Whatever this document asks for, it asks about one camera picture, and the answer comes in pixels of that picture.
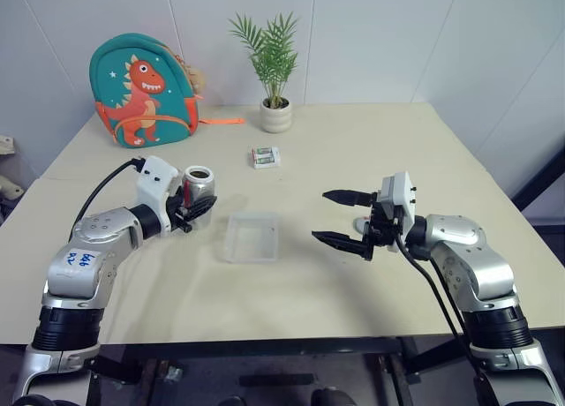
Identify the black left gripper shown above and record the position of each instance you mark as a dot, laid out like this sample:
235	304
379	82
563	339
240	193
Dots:
176	212

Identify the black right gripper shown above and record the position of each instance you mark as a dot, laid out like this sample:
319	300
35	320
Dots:
381	227

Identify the clear plastic container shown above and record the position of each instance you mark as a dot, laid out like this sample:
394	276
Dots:
251	238

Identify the white battery pack box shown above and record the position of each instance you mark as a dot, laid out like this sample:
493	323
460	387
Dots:
266	156

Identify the dark blue metal frame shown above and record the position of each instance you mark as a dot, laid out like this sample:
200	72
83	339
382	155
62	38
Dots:
543	176

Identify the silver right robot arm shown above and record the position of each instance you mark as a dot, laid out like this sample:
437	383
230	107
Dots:
463	238

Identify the beige plush toy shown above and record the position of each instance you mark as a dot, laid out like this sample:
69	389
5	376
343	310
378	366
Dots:
196	77

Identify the teal dinosaur backpack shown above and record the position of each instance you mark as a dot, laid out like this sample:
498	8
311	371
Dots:
145	92

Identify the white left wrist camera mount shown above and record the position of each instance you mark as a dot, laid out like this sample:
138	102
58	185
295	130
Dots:
154	176

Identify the black metal table frame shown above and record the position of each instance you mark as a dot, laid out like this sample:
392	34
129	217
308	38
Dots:
247	348

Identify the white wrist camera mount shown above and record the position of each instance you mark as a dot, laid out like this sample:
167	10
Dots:
154	176
404	194

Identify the dark rounded shape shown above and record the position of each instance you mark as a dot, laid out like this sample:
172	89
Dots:
233	401
331	398

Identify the silver red drink can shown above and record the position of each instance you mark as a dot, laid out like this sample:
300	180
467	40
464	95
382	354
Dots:
201	187

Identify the green plant in white pot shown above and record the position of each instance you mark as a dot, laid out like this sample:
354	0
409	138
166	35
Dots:
276	117

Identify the small grey metal bracket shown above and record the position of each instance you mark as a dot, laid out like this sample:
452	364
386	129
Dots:
173	373

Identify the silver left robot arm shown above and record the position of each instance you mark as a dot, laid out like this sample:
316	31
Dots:
101	229

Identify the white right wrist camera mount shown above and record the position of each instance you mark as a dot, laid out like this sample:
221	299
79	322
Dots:
404	194

